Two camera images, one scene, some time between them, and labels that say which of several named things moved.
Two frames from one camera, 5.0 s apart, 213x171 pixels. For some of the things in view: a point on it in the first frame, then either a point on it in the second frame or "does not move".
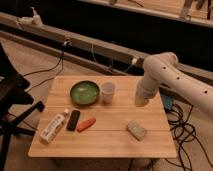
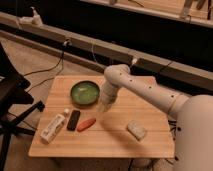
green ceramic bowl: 84,92 does not move
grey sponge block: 136,130 does not move
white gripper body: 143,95 → 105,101
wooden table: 98,117 does not move
